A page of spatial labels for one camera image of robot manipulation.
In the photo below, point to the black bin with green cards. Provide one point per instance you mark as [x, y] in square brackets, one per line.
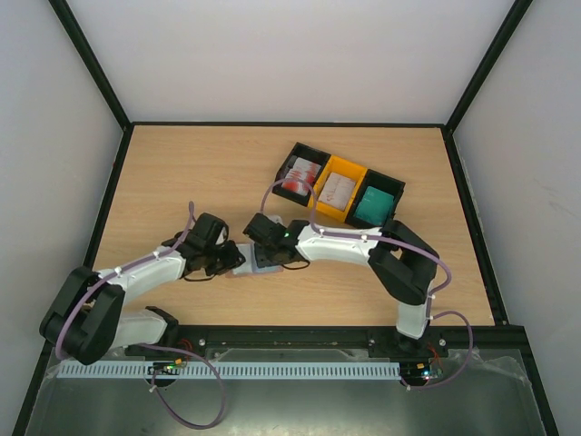
[384, 183]

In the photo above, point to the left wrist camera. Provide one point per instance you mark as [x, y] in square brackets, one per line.
[223, 237]

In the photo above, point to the black bin with red cards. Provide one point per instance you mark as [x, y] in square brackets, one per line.
[306, 152]

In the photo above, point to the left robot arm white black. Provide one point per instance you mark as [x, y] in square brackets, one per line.
[86, 319]

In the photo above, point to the pink card holder wallet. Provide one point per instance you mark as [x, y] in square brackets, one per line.
[249, 267]

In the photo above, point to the green card stack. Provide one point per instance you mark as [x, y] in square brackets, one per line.
[374, 206]

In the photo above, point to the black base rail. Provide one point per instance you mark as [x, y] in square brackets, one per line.
[377, 342]

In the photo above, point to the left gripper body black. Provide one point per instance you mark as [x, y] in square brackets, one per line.
[215, 262]

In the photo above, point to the red white card stack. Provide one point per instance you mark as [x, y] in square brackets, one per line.
[301, 173]

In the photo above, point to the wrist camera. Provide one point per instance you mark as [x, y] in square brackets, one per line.
[262, 230]
[223, 237]

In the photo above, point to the yellow plastic bin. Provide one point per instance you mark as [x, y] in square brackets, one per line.
[344, 167]

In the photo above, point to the white pink card stack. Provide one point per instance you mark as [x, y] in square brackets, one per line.
[337, 191]

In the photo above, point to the white slotted cable duct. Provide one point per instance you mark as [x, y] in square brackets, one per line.
[360, 371]

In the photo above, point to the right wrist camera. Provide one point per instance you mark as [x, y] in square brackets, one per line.
[262, 230]

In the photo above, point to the black enclosure frame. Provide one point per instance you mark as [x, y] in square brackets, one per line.
[514, 16]

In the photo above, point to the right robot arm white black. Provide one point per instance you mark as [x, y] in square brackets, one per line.
[404, 264]

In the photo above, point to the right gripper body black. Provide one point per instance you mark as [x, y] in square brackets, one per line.
[264, 253]

